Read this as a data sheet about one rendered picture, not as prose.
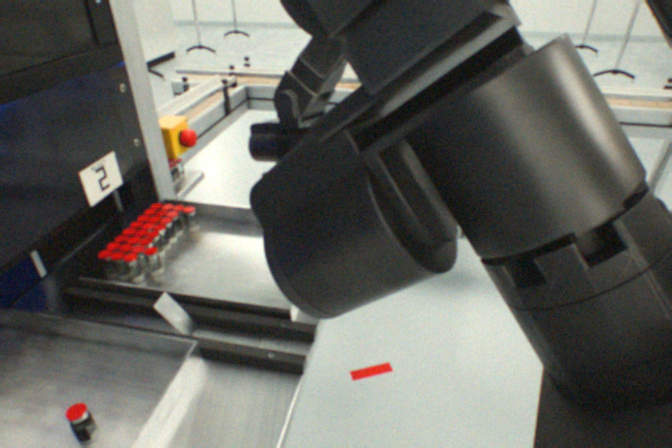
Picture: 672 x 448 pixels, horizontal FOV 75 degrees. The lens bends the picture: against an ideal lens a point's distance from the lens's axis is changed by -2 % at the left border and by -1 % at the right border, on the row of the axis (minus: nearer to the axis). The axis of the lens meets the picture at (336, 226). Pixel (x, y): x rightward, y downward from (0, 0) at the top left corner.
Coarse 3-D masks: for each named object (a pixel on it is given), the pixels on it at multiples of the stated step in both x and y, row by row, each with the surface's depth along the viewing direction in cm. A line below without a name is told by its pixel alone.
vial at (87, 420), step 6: (90, 414) 48; (78, 420) 46; (84, 420) 47; (90, 420) 48; (72, 426) 47; (78, 426) 47; (84, 426) 47; (90, 426) 48; (96, 426) 49; (90, 432) 48; (96, 432) 49
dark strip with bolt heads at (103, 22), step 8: (88, 0) 66; (96, 0) 67; (104, 0) 69; (88, 8) 67; (96, 8) 68; (104, 8) 70; (96, 16) 68; (104, 16) 70; (96, 24) 68; (104, 24) 70; (112, 24) 72; (96, 32) 69; (104, 32) 70; (112, 32) 72; (104, 40) 70; (120, 88) 75; (136, 144) 80
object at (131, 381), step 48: (0, 336) 62; (48, 336) 62; (96, 336) 60; (144, 336) 58; (0, 384) 55; (48, 384) 55; (96, 384) 55; (144, 384) 55; (0, 432) 50; (48, 432) 50; (144, 432) 47
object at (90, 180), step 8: (104, 160) 73; (112, 160) 75; (88, 168) 70; (96, 168) 71; (112, 168) 75; (80, 176) 68; (88, 176) 70; (96, 176) 71; (112, 176) 75; (88, 184) 70; (96, 184) 72; (104, 184) 73; (112, 184) 75; (120, 184) 78; (88, 192) 70; (96, 192) 72; (104, 192) 74; (96, 200) 72
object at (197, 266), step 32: (224, 224) 87; (256, 224) 87; (192, 256) 78; (224, 256) 78; (256, 256) 78; (96, 288) 68; (128, 288) 66; (160, 288) 71; (192, 288) 71; (224, 288) 71; (256, 288) 71; (288, 320) 63
